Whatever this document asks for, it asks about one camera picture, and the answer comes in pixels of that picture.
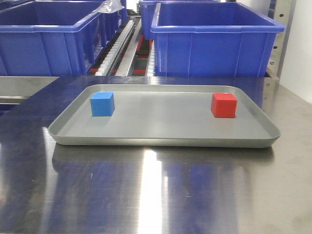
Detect blue plastic bin right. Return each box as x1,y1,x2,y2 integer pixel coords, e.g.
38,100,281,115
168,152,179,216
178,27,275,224
151,1,285,77

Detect red cube block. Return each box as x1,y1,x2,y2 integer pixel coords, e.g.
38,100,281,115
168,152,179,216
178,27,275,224
211,93,237,118

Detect clear plastic bag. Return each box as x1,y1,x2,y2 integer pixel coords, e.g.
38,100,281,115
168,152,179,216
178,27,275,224
95,0,124,14

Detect blue cube block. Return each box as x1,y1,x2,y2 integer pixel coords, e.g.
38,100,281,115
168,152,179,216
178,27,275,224
90,92,115,117

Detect grey metal tray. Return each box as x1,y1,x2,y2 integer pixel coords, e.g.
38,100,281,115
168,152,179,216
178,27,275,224
48,84,280,148

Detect blue plastic bin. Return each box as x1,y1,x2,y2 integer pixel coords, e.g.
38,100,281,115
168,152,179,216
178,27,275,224
0,0,127,76
151,1,285,77

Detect steel shelf upright post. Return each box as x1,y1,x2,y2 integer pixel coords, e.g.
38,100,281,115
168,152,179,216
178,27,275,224
267,0,296,80

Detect blue plastic bin left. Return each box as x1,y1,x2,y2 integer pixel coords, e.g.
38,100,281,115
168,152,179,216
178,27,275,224
0,0,127,76

